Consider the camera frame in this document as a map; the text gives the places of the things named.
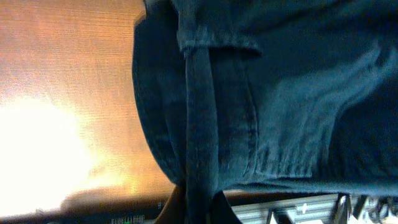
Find navy blue shorts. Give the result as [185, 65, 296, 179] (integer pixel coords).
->
[132, 0, 397, 223]

